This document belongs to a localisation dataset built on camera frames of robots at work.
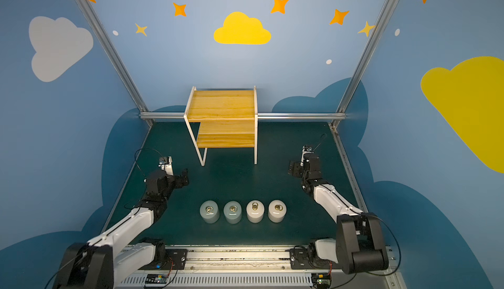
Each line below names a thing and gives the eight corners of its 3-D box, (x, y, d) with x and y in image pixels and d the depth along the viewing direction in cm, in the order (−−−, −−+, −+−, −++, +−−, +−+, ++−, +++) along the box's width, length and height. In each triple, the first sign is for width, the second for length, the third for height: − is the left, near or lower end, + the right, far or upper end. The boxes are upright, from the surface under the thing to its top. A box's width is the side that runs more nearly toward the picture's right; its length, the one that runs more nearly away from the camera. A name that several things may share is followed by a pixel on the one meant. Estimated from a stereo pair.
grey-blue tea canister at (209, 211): (203, 223, 86) (198, 216, 78) (205, 208, 90) (201, 199, 82) (219, 223, 86) (215, 216, 78) (220, 208, 90) (217, 199, 82)
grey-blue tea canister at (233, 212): (225, 224, 85) (222, 217, 78) (226, 207, 89) (224, 200, 83) (242, 224, 85) (241, 218, 78) (242, 207, 89) (241, 200, 83)
